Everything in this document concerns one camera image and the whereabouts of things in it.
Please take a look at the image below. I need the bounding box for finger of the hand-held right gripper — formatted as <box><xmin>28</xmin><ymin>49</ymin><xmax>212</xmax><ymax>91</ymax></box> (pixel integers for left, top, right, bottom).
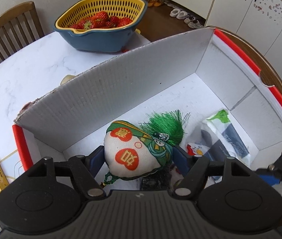
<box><xmin>256</xmin><ymin>149</ymin><xmax>282</xmax><ymax>188</ymax></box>

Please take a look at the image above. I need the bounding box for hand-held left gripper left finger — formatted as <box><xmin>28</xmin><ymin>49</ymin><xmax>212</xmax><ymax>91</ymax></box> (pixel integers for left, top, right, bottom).
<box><xmin>14</xmin><ymin>146</ymin><xmax>107</xmax><ymax>200</ymax></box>

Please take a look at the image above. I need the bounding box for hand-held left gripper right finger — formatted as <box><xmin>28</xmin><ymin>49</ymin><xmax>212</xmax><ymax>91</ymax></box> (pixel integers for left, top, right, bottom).
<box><xmin>170</xmin><ymin>145</ymin><xmax>264</xmax><ymax>201</ymax></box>

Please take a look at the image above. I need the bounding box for embroidered sachet with green tassel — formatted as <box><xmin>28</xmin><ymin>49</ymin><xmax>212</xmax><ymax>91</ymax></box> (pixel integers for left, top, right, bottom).
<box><xmin>103</xmin><ymin>110</ymin><xmax>190</xmax><ymax>189</ymax></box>

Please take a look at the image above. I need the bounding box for white plastic packet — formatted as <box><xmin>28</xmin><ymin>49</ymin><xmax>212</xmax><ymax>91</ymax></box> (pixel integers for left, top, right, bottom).
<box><xmin>201</xmin><ymin>108</ymin><xmax>252</xmax><ymax>180</ymax></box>

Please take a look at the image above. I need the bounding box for red cardboard box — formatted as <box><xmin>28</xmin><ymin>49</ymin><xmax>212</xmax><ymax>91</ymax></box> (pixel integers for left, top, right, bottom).
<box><xmin>12</xmin><ymin>26</ymin><xmax>282</xmax><ymax>180</ymax></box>

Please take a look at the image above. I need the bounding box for small cream object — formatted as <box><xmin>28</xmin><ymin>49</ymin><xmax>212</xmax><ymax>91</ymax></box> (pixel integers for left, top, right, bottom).
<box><xmin>60</xmin><ymin>75</ymin><xmax>76</xmax><ymax>85</ymax></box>

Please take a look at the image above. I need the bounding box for dark blue plastic bowl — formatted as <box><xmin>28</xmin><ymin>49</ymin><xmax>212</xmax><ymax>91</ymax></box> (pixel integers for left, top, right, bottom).
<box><xmin>54</xmin><ymin>0</ymin><xmax>148</xmax><ymax>53</ymax></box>

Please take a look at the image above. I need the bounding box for pile of strawberries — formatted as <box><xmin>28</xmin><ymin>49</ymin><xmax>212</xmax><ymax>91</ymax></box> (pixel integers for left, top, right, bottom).
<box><xmin>70</xmin><ymin>11</ymin><xmax>134</xmax><ymax>30</ymax></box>

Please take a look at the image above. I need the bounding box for yellow plastic colander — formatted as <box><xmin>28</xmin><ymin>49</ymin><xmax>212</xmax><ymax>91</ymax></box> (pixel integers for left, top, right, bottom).
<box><xmin>57</xmin><ymin>0</ymin><xmax>148</xmax><ymax>34</ymax></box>

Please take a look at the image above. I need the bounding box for wooden slatted dining chair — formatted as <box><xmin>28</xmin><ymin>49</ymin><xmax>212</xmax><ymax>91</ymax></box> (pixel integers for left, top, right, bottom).
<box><xmin>0</xmin><ymin>1</ymin><xmax>45</xmax><ymax>68</ymax></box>

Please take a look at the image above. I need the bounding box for white wooden wall cabinet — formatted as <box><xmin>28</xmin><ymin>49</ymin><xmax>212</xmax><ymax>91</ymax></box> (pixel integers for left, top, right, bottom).
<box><xmin>156</xmin><ymin>0</ymin><xmax>282</xmax><ymax>55</ymax></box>

